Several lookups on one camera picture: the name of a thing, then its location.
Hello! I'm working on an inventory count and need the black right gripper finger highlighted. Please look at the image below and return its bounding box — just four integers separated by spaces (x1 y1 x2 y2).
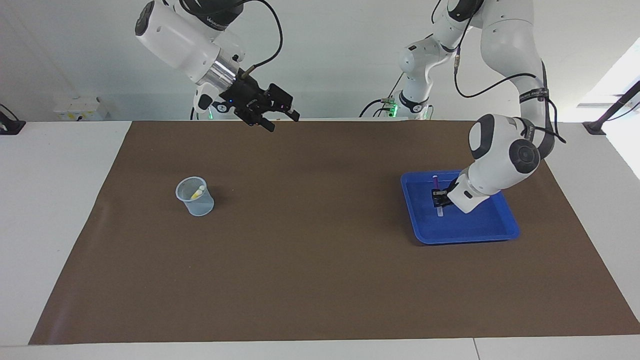
245 112 276 133
265 84 301 123

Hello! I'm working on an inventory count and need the purple pen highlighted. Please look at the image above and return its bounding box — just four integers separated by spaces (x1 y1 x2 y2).
432 174 445 217

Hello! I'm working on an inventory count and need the blue plastic tray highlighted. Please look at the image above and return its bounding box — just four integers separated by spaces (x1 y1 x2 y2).
400 169 521 246

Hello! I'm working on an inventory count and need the clear plastic cup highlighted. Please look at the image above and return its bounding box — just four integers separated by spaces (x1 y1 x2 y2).
175 176 215 217

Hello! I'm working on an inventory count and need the brown table mat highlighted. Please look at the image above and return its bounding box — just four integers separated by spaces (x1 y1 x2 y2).
28 120 640 346

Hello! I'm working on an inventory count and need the black pole stand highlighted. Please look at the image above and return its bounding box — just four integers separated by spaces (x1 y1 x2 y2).
582 80 640 136

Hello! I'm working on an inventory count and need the white power box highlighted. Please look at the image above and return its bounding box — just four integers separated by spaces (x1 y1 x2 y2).
53 96 108 122

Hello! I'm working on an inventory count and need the black table clamp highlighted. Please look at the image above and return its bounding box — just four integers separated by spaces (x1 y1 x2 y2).
0 104 27 136

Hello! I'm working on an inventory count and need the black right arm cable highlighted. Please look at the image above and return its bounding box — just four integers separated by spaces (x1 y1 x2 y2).
240 0 285 76

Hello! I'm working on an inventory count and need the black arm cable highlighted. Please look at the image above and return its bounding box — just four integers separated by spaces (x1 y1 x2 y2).
240 0 285 76
452 0 568 146

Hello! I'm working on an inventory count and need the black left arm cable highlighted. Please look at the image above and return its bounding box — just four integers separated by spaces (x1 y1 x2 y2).
452 0 568 146

